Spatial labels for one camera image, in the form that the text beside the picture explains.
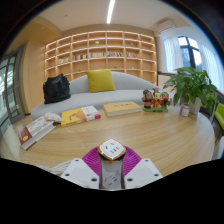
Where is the red and white book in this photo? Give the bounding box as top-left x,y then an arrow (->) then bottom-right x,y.
18,115 -> 57,151

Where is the black bag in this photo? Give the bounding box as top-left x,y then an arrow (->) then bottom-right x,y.
42,73 -> 72,105

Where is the thick yellow book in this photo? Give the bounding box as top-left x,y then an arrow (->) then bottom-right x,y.
102,101 -> 143,118

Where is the white air conditioner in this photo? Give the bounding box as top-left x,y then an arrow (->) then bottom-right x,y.
156,19 -> 177,35

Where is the green chair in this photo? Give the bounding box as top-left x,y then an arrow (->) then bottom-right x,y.
213,102 -> 224,134

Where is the white cube charger gold trim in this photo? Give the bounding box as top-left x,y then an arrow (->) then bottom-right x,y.
97,138 -> 127,191

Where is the white book red spine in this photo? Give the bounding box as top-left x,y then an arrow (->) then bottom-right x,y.
80,105 -> 102,122

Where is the colourful three-figure figurine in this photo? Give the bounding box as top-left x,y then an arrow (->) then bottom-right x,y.
141,87 -> 173,113

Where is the glass door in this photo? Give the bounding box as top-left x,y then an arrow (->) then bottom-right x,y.
0,46 -> 26,134

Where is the small patterned pouch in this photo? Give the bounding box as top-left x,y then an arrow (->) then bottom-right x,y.
43,111 -> 63,124

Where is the green potted plant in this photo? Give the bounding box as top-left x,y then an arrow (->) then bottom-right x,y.
162,66 -> 220,116

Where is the small pink white cup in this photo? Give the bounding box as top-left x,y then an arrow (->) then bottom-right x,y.
179,103 -> 191,118

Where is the white sheer curtain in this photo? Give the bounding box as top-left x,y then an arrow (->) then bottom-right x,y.
162,35 -> 184,74
199,44 -> 224,94

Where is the long ceiling light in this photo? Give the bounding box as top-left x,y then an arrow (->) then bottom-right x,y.
106,0 -> 116,25

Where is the dark framed window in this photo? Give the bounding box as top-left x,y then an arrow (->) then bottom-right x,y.
177,35 -> 203,73

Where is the grey curved sofa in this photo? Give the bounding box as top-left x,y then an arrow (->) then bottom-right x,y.
30,71 -> 168,121

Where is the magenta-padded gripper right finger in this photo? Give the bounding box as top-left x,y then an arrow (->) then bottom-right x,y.
121,146 -> 164,190

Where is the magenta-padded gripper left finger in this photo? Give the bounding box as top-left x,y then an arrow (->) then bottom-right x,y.
60,146 -> 103,190

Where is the yellow cushion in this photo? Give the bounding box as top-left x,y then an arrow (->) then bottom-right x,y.
85,68 -> 117,94

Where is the wooden wall shelf unit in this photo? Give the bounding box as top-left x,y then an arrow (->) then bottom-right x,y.
44,30 -> 158,84

